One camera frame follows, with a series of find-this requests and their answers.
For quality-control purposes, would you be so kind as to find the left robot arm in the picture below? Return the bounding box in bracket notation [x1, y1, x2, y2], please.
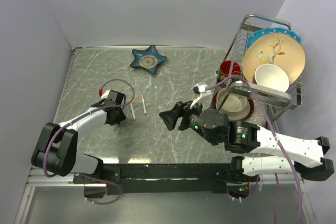
[31, 90, 126, 183]

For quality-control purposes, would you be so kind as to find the tan bird plate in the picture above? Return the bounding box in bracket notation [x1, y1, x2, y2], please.
[241, 33, 306, 84]

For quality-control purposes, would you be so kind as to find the blue dotted plate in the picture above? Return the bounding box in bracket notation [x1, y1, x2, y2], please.
[246, 27, 301, 49]

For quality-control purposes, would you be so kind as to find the white bowl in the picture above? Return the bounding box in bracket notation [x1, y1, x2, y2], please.
[253, 64, 290, 92]

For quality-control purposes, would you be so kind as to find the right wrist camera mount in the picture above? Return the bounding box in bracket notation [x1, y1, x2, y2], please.
[191, 82, 212, 108]

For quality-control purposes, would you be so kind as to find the white marker yellow tip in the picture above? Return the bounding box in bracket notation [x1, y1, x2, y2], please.
[129, 99, 137, 121]

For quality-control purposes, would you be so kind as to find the grey speckled plate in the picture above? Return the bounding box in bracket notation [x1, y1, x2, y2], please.
[246, 100, 267, 127]

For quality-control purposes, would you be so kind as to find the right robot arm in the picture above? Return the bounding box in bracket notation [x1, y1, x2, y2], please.
[159, 102, 334, 181]

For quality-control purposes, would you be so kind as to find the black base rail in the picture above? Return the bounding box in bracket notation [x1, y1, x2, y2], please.
[72, 162, 260, 196]

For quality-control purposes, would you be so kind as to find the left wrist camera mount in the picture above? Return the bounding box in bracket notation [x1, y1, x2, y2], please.
[98, 89, 111, 100]

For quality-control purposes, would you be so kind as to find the metal dish rack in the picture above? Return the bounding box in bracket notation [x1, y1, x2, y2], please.
[225, 13, 306, 122]

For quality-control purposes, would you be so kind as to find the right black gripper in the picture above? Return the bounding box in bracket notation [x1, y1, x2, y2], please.
[159, 97, 219, 145]

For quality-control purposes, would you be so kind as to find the blue star-shaped dish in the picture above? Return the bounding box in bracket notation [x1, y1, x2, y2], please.
[130, 45, 167, 74]

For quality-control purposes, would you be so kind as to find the red cup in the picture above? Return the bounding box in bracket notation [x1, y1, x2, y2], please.
[216, 60, 241, 83]

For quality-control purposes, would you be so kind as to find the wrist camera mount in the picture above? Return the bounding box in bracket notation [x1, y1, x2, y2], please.
[191, 82, 212, 108]
[98, 89, 111, 100]

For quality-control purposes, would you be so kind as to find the white marker orange tip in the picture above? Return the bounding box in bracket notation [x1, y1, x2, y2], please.
[141, 94, 148, 115]

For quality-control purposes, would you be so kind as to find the red rimmed bowl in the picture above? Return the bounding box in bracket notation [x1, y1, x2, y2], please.
[212, 88, 255, 121]

